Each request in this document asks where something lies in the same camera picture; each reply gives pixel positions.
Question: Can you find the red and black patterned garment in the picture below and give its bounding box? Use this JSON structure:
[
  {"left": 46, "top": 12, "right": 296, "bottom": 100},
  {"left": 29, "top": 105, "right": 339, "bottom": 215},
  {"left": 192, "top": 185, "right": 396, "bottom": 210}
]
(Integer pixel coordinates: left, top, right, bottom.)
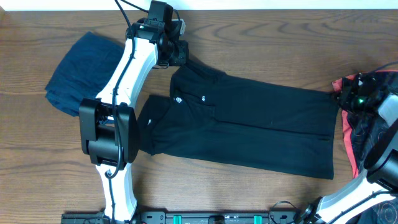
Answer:
[{"left": 332, "top": 70, "right": 397, "bottom": 177}]

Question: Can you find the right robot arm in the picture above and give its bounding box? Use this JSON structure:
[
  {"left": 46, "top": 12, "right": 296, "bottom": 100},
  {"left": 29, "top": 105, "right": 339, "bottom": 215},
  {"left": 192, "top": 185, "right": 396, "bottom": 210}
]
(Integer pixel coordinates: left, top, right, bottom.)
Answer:
[{"left": 296, "top": 70, "right": 397, "bottom": 223}]

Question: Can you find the black polo shirt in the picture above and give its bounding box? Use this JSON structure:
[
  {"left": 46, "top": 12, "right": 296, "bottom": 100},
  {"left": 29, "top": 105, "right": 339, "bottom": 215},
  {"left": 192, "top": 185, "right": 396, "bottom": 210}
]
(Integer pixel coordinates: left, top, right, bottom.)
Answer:
[{"left": 137, "top": 60, "right": 338, "bottom": 179}]

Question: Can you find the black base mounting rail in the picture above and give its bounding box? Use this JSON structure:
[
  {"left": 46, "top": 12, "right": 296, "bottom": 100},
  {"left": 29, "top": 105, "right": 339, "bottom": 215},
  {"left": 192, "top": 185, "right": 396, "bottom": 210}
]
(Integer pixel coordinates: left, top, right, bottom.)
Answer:
[{"left": 60, "top": 210, "right": 303, "bottom": 224}]

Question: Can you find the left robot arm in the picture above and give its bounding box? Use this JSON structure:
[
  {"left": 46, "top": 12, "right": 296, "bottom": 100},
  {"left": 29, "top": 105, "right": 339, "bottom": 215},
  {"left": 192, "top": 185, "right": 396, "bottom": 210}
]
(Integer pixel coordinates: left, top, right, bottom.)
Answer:
[{"left": 76, "top": 1, "right": 189, "bottom": 223}]

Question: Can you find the folded navy blue garment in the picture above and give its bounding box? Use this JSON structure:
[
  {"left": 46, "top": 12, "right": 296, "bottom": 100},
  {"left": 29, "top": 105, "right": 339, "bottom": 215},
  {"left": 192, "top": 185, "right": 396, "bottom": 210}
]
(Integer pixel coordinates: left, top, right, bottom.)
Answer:
[{"left": 45, "top": 32, "right": 124, "bottom": 116}]

